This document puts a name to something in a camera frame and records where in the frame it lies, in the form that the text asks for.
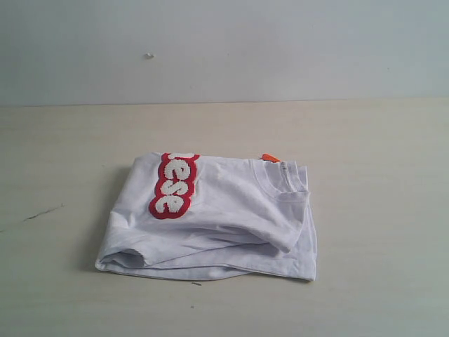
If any white t-shirt red lettering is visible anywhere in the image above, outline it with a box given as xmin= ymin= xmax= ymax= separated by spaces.
xmin=95 ymin=153 xmax=317 ymax=281

